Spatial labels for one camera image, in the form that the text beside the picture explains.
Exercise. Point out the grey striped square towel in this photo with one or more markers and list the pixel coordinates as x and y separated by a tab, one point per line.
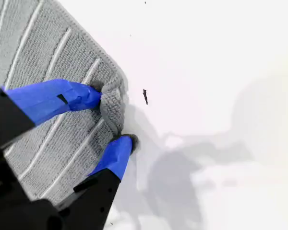
38	48

